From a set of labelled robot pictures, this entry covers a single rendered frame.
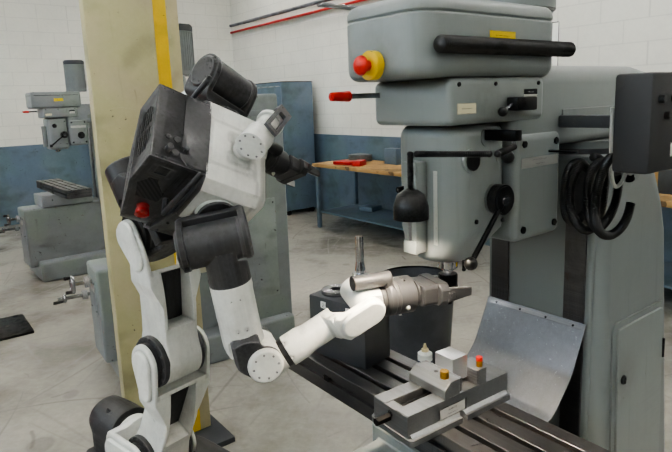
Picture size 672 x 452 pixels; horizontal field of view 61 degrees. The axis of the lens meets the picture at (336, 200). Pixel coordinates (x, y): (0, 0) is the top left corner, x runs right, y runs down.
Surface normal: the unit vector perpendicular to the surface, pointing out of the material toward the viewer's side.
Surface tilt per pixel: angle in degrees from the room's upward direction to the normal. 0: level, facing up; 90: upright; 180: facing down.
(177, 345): 81
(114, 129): 90
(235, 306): 93
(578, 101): 90
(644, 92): 90
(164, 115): 59
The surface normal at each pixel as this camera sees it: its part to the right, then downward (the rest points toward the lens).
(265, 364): 0.30, 0.20
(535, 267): -0.79, 0.13
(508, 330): -0.73, -0.31
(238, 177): 0.63, -0.47
